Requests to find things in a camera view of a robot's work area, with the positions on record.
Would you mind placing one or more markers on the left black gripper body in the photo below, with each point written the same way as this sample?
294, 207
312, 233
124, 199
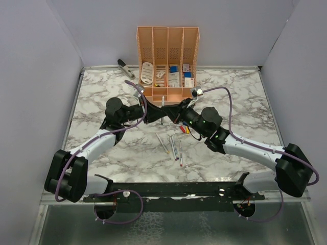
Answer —
133, 113

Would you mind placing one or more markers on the white label packet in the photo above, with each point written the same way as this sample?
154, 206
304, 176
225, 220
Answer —
174, 79

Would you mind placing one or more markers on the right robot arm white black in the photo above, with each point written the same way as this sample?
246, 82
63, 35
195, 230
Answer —
289, 168

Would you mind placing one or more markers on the black grey stapler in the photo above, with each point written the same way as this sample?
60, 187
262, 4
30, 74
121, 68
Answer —
125, 69

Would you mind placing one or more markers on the white pen red tip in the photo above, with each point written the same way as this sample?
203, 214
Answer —
180, 154

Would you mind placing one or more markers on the blue box in organizer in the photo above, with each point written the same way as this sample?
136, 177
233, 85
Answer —
173, 69

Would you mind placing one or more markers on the white oval card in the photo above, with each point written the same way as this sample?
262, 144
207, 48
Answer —
147, 73

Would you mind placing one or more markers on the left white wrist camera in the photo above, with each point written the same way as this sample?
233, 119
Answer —
138, 91

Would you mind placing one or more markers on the orange desk organizer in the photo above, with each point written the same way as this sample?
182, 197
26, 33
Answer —
165, 47

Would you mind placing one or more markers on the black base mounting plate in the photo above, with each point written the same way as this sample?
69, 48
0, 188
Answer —
176, 196

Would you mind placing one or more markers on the white pen yellow tip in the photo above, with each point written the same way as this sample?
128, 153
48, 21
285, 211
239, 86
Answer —
162, 143

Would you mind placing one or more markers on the white pen blue tip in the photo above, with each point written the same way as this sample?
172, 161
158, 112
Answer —
175, 147

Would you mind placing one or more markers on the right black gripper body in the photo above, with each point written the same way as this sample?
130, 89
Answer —
187, 115

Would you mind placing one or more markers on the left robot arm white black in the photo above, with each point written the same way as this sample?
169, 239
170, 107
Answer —
68, 177

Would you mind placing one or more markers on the white pen purple tip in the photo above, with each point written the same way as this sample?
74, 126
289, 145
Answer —
173, 149

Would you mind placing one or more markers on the white red box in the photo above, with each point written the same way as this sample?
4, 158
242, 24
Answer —
189, 82

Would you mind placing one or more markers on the small pink white box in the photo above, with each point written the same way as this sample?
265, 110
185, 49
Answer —
186, 67

